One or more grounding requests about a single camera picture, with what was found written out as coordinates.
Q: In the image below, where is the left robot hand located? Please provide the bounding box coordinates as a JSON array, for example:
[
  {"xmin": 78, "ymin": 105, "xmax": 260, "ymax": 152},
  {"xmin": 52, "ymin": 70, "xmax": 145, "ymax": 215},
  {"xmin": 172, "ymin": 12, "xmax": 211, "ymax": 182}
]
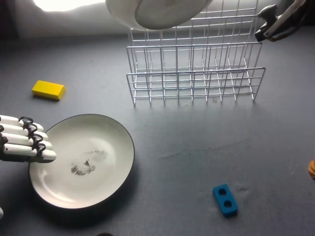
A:
[{"xmin": 0, "ymin": 115, "xmax": 57, "ymax": 220}]

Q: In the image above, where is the orange ridged object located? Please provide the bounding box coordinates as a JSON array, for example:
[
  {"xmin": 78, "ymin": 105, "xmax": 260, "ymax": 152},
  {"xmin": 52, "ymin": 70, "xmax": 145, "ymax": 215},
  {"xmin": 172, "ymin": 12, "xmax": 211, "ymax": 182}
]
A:
[{"xmin": 308, "ymin": 159, "xmax": 315, "ymax": 181}]

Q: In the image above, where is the blue block with two holes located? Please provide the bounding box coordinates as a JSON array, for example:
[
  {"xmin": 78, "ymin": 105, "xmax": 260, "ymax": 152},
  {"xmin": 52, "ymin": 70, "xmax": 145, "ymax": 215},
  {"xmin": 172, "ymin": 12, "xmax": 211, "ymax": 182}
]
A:
[{"xmin": 213, "ymin": 183, "xmax": 239, "ymax": 218}]

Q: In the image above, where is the white plate with black rim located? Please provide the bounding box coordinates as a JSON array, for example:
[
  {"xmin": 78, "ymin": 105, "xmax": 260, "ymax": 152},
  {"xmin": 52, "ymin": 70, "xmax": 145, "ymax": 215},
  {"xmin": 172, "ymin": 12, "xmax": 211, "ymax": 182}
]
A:
[
  {"xmin": 29, "ymin": 114, "xmax": 135, "ymax": 209},
  {"xmin": 105, "ymin": 0, "xmax": 213, "ymax": 31}
]

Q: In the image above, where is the silver wire rack shelf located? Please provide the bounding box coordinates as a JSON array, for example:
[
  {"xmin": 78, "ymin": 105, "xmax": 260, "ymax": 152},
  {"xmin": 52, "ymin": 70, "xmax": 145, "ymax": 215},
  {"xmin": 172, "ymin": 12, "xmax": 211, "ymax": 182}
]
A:
[{"xmin": 126, "ymin": 0, "xmax": 266, "ymax": 106}]

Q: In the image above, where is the yellow rectangular block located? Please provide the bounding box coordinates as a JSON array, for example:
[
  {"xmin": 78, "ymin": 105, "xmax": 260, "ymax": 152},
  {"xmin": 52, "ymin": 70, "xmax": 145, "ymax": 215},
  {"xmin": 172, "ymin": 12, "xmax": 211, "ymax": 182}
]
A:
[{"xmin": 31, "ymin": 80, "xmax": 66, "ymax": 101}]

